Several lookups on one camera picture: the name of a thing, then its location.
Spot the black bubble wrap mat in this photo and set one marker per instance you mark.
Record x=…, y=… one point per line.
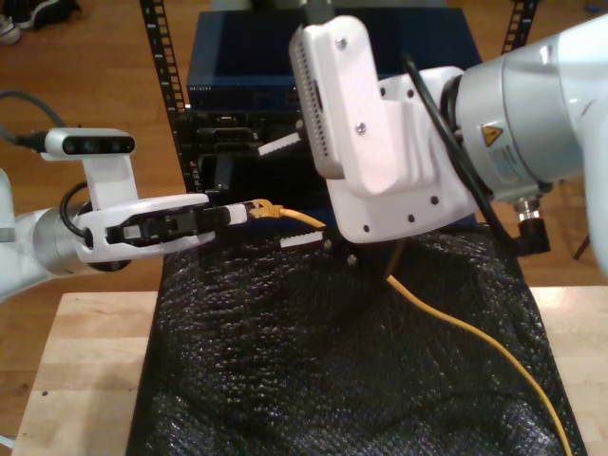
x=332, y=380

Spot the black rack server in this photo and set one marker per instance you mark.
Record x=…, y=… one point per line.
x=228, y=128

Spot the blue network switch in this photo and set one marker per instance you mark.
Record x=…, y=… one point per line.
x=237, y=47

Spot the small blue floor object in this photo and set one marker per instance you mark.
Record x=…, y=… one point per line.
x=592, y=8

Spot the white sneaker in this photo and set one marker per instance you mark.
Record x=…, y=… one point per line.
x=8, y=31

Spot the dark sneaker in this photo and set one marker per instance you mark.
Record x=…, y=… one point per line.
x=47, y=12

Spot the black rack frame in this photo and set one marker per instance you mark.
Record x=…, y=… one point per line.
x=156, y=47

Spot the dark wooden chair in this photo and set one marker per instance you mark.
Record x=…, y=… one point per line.
x=580, y=249

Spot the black rack drawer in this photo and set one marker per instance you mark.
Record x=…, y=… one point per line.
x=285, y=180

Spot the blue rack base plate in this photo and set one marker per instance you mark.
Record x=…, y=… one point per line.
x=468, y=218

